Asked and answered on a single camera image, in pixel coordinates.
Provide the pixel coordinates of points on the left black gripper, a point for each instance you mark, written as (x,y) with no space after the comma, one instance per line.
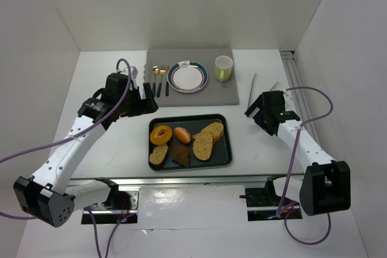
(144,101)

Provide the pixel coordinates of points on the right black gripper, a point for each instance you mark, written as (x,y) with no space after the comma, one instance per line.
(260,113)

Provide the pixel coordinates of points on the silver metal tongs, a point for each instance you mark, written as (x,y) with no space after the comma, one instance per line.
(261,83)

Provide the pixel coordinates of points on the small bread slice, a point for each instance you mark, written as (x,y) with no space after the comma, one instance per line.
(158,155)

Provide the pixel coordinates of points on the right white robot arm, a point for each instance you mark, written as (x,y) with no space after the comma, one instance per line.
(326,185)

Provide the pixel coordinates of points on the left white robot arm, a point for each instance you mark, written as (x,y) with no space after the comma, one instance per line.
(46,194)

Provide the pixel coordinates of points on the back seeded bread slice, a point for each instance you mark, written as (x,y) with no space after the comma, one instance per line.
(216,129)

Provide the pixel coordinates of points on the seeded bread slice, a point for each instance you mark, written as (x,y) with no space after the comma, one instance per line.
(202,146)
(216,129)

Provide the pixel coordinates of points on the front seeded bread slice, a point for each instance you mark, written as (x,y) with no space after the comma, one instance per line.
(202,146)

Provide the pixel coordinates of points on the grey placemat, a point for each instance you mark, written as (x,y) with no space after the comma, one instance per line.
(214,93)

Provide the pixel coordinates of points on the orange glazed donut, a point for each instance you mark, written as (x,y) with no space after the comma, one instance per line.
(160,135)

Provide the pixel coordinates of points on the white plate teal rim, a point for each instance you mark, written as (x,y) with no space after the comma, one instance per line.
(187,77)

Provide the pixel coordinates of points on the round orange bun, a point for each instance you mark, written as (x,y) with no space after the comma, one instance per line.
(182,135)

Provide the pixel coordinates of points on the brown chocolate croissant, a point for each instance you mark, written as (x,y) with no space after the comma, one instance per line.
(181,155)

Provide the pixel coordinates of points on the light green mug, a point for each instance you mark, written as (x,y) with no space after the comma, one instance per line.
(223,68)

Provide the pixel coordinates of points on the gold spoon green handle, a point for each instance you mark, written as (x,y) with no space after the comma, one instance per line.
(155,72)

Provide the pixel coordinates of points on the gold fork green handle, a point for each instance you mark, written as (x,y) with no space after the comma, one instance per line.
(166,82)

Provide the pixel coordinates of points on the aluminium rail right side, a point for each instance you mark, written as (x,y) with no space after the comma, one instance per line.
(299,96)

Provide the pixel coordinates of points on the aluminium rail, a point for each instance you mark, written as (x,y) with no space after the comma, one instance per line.
(299,96)
(191,180)

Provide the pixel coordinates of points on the aluminium rail front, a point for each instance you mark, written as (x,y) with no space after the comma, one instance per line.
(191,180)

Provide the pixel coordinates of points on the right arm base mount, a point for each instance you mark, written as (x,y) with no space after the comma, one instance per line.
(262,204)

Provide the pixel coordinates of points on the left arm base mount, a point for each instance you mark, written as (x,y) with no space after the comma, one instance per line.
(125,209)

